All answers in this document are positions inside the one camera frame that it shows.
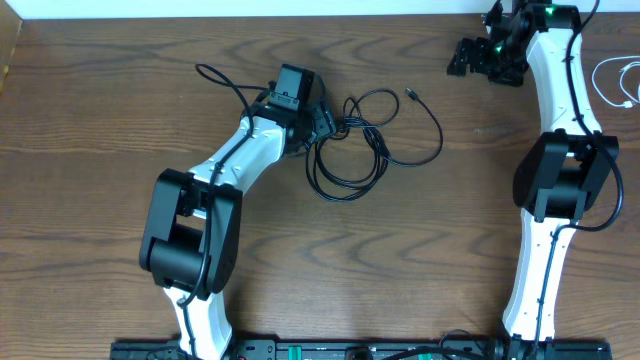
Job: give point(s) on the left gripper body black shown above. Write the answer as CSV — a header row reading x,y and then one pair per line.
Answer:
x,y
323,124

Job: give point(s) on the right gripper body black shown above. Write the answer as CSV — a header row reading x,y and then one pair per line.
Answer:
x,y
502,62

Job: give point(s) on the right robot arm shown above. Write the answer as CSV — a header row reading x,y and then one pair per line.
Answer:
x,y
568,181

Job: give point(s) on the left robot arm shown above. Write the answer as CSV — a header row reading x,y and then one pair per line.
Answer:
x,y
191,237

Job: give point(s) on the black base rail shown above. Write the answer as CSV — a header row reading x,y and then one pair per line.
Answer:
x,y
456,347

